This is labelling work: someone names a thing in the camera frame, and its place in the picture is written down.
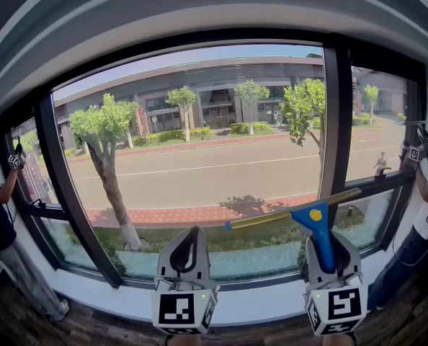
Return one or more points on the row of small street trees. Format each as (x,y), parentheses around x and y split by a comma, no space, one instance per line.
(181,97)

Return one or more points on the person's left forearm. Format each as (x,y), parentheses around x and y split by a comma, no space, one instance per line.
(185,340)

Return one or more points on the long dark grey building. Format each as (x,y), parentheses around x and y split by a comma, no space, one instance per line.
(217,81)

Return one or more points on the narrow window glass pane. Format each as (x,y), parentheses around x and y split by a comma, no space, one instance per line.
(28,139)
(66,243)
(379,139)
(372,222)

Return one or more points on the large window glass pane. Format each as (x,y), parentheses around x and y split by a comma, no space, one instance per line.
(199,178)

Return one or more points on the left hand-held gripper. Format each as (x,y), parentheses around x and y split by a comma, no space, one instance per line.
(185,310)

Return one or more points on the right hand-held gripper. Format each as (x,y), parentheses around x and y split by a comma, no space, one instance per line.
(343,305)

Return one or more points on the red banner sign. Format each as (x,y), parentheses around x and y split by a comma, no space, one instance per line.
(34,178)

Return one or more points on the small grey gabled building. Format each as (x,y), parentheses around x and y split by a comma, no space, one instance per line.
(390,85)

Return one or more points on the leaning roadside tree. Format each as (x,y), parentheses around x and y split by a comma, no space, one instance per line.
(109,182)

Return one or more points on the person's right forearm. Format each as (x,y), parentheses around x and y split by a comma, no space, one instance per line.
(340,340)

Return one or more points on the blue squeegee with brass blade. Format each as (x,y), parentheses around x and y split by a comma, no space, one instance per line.
(316,225)

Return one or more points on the black window frame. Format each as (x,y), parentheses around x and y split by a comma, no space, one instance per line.
(331,121)

